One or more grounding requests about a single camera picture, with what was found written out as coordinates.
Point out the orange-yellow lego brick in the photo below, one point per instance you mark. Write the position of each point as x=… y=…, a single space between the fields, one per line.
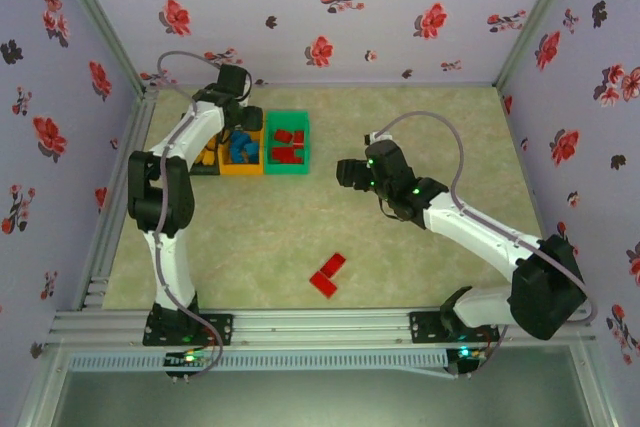
x=206 y=156

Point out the aluminium side rail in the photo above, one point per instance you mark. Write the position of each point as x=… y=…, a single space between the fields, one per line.
x=100 y=267

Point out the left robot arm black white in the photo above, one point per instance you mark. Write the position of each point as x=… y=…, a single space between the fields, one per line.
x=170 y=267

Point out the black plastic bin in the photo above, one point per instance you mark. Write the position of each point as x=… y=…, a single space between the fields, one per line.
x=205 y=171

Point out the aluminium frame leg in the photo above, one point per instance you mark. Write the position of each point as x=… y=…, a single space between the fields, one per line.
x=595 y=387
x=45 y=387

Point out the red lego brick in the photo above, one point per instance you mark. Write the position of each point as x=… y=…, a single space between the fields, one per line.
x=334 y=264
x=296 y=156
x=279 y=155
x=298 y=138
x=282 y=135
x=323 y=284

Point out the aluminium corner post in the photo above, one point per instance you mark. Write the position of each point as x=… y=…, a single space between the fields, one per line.
x=100 y=17
x=540 y=12

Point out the orange plastic bin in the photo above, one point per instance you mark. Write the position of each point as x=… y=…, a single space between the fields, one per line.
x=242 y=169

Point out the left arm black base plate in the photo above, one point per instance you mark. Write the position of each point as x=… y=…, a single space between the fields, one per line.
x=220 y=329

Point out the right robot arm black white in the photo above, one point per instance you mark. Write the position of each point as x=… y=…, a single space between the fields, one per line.
x=480 y=232

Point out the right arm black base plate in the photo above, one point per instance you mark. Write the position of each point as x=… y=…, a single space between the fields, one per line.
x=425 y=327

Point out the green plastic bin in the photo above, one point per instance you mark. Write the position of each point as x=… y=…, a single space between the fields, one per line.
x=285 y=169

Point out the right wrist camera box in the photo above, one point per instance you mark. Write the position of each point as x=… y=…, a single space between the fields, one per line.
x=376 y=137

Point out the aluminium mounting rail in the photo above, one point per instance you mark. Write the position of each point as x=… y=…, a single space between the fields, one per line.
x=325 y=327

